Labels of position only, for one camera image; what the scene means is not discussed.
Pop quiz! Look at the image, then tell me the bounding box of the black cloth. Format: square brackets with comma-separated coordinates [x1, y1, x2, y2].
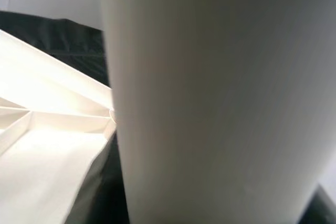
[0, 10, 110, 91]

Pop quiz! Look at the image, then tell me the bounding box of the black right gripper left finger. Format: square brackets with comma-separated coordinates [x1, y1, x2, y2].
[64, 129, 132, 224]

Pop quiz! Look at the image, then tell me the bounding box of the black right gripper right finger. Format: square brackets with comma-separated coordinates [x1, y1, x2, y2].
[301, 184, 336, 224]

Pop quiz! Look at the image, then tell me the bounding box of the white plastic table leg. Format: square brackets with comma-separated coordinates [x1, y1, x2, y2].
[101, 0, 336, 224]

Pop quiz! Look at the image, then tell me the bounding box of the white plastic tabletop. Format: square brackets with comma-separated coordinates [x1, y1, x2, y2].
[0, 28, 118, 224]

